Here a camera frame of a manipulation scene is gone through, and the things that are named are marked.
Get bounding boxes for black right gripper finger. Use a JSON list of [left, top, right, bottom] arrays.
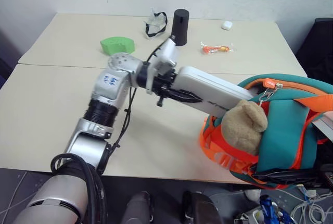
[[253, 168, 318, 186]]

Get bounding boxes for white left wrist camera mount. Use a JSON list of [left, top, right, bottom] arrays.
[[145, 38, 181, 95]]

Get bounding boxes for orange wrapped candy packet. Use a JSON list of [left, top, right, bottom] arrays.
[[200, 41, 238, 56]]

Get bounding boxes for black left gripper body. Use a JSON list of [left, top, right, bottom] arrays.
[[151, 68, 180, 108]]

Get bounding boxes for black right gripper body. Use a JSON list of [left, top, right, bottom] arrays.
[[316, 163, 333, 189]]

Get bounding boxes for black chair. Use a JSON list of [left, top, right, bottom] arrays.
[[296, 17, 333, 85]]

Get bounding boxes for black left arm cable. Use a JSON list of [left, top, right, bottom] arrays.
[[50, 44, 163, 224]]

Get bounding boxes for black tapered cup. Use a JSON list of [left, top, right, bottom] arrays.
[[170, 8, 190, 47]]

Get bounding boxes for clear bag with black strap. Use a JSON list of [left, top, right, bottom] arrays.
[[143, 7, 169, 39]]

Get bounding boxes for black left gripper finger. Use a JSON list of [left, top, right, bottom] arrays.
[[166, 90, 203, 104]]

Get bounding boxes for dark rounded shape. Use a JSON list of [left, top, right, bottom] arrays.
[[181, 191, 222, 224], [121, 191, 155, 224]]

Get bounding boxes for orange and teal backpack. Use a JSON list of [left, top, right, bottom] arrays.
[[198, 73, 333, 190]]

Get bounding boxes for brown plush bear keychain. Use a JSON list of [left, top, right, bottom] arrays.
[[221, 99, 268, 156]]

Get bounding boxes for white floor cables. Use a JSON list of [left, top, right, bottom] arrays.
[[289, 185, 333, 224]]

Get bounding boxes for green sponge block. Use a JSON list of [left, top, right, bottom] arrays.
[[99, 36, 136, 56]]

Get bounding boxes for blue object on floor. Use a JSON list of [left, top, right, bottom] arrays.
[[259, 194, 290, 224]]

